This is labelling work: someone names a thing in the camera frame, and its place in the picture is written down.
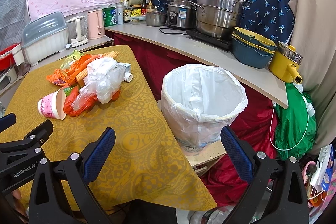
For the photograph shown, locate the clear plastic bag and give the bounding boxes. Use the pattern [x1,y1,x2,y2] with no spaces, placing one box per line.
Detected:
[79,57,124,104]

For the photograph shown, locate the orange plastic bag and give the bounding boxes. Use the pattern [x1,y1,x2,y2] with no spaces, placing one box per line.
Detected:
[63,86,99,117]

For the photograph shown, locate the green white milk carton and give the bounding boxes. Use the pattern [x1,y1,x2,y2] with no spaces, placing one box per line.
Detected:
[116,63,133,83]

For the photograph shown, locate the white-lined trash bin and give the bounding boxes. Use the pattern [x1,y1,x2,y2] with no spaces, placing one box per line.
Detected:
[161,64,248,155]

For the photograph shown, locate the person's left hand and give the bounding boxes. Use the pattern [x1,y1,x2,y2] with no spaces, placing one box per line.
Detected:
[11,189,22,210]

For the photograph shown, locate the red plastic basin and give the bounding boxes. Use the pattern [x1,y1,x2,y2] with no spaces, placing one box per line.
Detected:
[0,43,20,72]

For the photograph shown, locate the orange snack wrapper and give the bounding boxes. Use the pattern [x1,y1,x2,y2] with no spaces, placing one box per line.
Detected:
[46,51,118,86]

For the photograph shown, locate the green plastic bag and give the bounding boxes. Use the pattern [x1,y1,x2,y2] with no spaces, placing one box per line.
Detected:
[273,83,317,160]

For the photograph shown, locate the white dish rack box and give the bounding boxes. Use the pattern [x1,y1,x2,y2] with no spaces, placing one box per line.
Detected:
[22,11,69,66]

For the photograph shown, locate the green yellow snack bag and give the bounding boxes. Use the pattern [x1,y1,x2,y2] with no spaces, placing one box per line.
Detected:
[60,50,83,70]

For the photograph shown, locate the yellow patterned tablecloth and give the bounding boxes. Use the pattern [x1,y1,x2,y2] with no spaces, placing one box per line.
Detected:
[0,45,218,212]

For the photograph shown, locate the white glass kettle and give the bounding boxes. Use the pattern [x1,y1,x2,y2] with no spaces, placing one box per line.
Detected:
[67,16,88,48]

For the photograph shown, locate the pink electric kettle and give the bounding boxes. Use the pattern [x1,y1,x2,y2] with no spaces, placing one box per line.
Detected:
[87,9,105,40]

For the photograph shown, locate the yellow electric pot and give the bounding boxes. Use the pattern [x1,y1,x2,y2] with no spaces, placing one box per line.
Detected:
[269,42,303,84]

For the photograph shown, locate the green tin can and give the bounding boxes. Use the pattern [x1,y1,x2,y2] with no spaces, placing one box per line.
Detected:
[102,6,117,27]

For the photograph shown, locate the stacked blue yellow basins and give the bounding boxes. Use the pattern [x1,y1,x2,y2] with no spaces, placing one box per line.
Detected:
[232,27,277,69]

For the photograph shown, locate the white bottle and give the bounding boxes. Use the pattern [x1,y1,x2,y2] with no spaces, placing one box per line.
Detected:
[116,3,123,24]

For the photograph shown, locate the black induction cooker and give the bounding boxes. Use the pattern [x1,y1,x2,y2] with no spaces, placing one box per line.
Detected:
[186,30,232,52]

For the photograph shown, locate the dark sauce bottle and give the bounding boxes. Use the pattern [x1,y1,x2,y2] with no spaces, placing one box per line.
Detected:
[123,0,131,23]

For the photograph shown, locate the small steel lidded pot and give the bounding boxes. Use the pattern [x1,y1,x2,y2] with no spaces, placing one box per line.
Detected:
[145,11,167,27]

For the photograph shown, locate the large steel steamer pot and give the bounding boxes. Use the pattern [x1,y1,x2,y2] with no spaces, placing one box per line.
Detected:
[191,0,252,39]

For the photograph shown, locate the steel rice cooker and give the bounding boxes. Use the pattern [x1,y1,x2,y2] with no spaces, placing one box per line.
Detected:
[167,0,197,30]

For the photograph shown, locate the white charging cable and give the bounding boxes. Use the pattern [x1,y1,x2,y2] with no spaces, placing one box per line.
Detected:
[269,97,310,152]

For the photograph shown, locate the black power cord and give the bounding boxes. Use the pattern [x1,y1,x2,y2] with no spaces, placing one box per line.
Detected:
[159,27,189,36]

